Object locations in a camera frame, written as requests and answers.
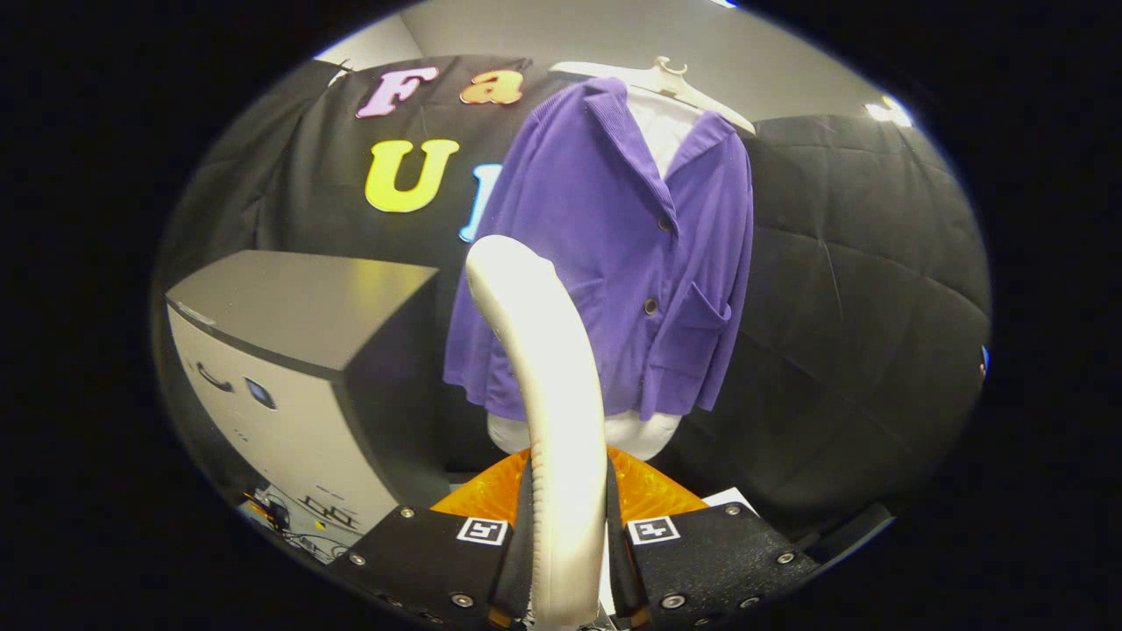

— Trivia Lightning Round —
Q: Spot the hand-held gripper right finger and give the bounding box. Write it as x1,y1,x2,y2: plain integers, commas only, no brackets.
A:
607,445,820,630

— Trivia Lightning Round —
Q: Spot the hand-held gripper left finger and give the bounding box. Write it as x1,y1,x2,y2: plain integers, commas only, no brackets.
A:
329,447,536,630

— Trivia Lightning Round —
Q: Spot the white garment steamer head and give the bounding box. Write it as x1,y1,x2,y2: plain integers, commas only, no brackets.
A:
465,235,608,630

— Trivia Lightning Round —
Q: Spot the purple corduroy jacket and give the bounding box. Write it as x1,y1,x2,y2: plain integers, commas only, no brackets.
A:
443,76,756,423

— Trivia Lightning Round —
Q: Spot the white shirt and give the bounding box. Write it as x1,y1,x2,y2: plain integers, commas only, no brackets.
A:
486,88,702,462

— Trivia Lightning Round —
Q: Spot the white clothes hanger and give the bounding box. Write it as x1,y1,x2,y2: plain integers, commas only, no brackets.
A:
550,56,756,137

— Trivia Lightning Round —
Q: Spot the white sheet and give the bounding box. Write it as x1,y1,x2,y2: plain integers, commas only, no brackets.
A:
701,488,759,518

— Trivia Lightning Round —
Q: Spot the black flat object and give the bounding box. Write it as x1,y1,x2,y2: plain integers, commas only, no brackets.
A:
802,502,897,566

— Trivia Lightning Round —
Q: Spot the grey cabinet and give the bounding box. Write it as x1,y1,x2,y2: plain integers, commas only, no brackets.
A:
165,250,452,535

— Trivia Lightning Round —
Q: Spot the black backdrop cloth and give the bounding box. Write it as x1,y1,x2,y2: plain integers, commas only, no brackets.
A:
153,55,993,535

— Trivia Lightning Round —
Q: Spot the ceiling light panel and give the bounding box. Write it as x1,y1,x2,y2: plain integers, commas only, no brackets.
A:
863,95,914,129

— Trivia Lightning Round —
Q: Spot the tangle of cables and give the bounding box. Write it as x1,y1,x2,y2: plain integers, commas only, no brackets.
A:
241,486,352,562

